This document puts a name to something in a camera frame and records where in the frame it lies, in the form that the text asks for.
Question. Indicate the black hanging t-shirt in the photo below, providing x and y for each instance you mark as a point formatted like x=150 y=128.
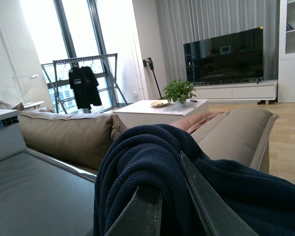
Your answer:
x=91 y=85

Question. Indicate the pink leather cushion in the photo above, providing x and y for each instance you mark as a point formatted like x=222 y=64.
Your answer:
x=191 y=123

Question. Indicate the green potted plant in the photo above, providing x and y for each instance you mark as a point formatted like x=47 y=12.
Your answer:
x=178 y=91

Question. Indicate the white coffee table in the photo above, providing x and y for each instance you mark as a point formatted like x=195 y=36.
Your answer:
x=141 y=112

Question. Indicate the white side table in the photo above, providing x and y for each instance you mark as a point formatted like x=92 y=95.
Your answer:
x=33 y=105

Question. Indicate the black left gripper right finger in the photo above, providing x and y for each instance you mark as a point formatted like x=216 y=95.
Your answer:
x=217 y=218

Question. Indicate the white floor lamp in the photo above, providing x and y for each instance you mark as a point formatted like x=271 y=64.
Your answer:
x=23 y=84

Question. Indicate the large flat screen television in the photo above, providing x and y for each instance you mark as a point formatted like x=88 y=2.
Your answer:
x=231 y=58

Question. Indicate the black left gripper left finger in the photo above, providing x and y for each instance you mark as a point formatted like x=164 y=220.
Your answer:
x=141 y=216

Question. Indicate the white bookshelf cabinet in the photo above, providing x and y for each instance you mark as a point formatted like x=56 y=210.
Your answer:
x=286 y=61

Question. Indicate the white counter top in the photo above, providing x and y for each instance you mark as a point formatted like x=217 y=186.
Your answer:
x=11 y=138

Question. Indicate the white tv console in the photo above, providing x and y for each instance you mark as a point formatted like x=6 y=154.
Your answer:
x=255 y=92

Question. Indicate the navy blue knit garment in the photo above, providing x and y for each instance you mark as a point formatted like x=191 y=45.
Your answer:
x=150 y=154

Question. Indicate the black cordless vacuum cleaner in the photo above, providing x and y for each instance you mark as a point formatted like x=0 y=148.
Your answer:
x=148 y=62

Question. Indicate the black t-shirt with print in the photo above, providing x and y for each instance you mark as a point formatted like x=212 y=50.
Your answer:
x=77 y=84

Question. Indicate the beige leather sofa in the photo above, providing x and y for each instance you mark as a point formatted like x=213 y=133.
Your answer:
x=82 y=140

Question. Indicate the grey clothes drying rack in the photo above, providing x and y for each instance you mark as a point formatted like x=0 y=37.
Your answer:
x=105 y=69

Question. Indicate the gold shallow dish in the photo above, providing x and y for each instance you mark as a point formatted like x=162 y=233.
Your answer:
x=159 y=103

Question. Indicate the grey pleated curtain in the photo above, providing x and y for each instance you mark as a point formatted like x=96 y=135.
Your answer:
x=184 y=21

